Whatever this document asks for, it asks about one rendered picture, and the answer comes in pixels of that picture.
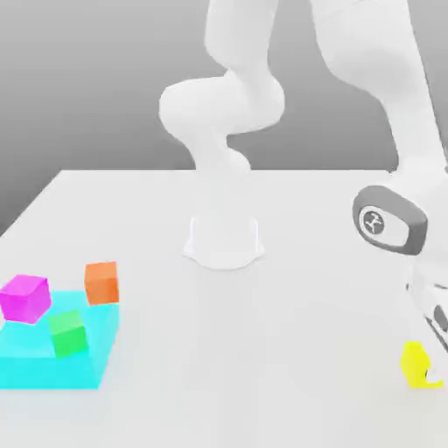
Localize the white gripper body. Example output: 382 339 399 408
418 311 448 378

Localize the small yellow cube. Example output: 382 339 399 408
398 340 445 389

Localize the small orange cube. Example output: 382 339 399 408
83 261 121 306

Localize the small green cube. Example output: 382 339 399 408
47 308 89 361

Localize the small magenta cube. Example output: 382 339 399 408
0 274 53 326

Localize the large cyan box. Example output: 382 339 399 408
0 290 121 391

